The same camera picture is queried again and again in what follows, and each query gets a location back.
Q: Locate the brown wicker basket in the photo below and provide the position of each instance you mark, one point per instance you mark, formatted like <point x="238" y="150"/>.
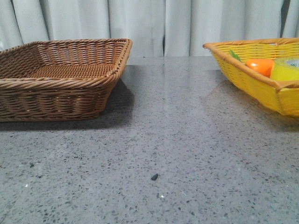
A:
<point x="60" y="80"/>

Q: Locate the white curtain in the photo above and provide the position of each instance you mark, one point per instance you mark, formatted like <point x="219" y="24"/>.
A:
<point x="156" y="27"/>

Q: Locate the yellow wicker basket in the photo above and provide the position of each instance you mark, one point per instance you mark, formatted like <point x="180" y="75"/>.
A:
<point x="280" y="96"/>

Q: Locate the yellow tape roll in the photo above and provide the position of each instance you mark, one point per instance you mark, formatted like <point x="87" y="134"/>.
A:
<point x="285" y="69"/>

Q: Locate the orange toy carrot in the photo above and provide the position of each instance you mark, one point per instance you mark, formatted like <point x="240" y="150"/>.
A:
<point x="259" y="65"/>

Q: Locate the small black debris piece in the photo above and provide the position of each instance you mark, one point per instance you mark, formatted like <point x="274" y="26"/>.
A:
<point x="154" y="177"/>

